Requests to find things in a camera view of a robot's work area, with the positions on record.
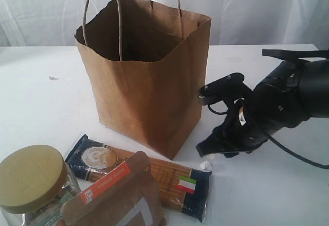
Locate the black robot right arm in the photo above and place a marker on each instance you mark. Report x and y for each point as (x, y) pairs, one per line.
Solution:
(295, 91)

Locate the white curtain backdrop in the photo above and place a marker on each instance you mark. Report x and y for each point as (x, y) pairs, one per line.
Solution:
(53, 22)

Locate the glass jar gold lid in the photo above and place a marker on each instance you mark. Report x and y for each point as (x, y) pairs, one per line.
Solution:
(35, 184)

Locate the brown kraft pouch orange label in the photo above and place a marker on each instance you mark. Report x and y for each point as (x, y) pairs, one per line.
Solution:
(128, 195)

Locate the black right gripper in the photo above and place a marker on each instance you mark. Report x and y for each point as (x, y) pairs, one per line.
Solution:
(240, 131)

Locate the brown paper bag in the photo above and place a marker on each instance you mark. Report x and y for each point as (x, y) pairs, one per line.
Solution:
(146, 62)

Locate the spaghetti packet dark blue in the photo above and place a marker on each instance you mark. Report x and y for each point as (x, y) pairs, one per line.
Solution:
(182, 189)

